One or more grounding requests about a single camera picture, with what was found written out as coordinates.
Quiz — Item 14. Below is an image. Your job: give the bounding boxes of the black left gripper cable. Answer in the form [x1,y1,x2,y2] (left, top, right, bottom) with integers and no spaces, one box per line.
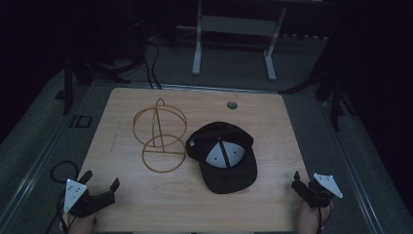
[45,160,80,234]

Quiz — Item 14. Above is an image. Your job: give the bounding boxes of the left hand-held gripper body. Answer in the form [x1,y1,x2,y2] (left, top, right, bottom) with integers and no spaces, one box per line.
[62,178,117,218]

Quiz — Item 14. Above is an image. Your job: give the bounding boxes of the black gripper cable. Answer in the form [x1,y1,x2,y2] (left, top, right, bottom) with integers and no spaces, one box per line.
[45,160,80,234]
[316,204,333,234]

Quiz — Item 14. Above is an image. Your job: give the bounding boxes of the person's left hand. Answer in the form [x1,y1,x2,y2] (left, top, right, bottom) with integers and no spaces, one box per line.
[66,212,97,234]

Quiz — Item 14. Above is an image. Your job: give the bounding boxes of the white metal table frame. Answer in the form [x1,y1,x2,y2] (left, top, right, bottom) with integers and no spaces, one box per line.
[191,0,288,83]

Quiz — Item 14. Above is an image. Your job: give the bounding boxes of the black rectangular floor bracket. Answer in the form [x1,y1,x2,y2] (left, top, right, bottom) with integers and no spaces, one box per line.
[68,114,94,129]

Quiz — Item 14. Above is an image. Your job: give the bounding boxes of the black baseball cap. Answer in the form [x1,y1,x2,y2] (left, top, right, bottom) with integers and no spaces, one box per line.
[184,121,258,195]

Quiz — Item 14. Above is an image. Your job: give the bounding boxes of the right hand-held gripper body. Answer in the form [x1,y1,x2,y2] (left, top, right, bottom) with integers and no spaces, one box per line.
[297,173,344,209]

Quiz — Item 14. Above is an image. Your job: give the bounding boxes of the black tripod stand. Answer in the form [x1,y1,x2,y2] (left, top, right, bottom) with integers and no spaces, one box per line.
[55,0,147,117]
[278,32,358,133]

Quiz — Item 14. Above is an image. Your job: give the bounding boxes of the black floor cables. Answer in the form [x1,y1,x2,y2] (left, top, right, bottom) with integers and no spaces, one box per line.
[142,32,164,90]

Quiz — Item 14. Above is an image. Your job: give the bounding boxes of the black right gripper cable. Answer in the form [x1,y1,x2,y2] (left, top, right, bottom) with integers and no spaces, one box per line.
[316,204,333,234]

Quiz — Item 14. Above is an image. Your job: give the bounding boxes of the person's right hand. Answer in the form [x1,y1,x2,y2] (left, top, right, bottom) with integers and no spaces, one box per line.
[297,199,334,234]

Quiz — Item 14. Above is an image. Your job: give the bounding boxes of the gold wire hat stand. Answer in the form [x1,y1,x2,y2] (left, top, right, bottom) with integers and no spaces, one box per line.
[132,97,189,175]

